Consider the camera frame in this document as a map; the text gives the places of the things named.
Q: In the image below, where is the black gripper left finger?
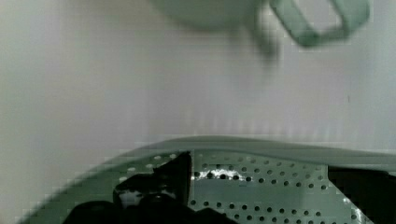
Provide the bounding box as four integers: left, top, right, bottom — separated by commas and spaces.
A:
63, 152, 238, 224

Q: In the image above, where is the green plastic strainer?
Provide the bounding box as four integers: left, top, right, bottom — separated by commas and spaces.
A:
18, 136, 395, 224

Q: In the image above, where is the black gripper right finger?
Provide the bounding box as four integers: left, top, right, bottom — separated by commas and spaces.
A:
328, 166, 396, 224

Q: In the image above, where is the green mug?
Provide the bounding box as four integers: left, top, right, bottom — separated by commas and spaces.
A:
148, 0, 370, 55

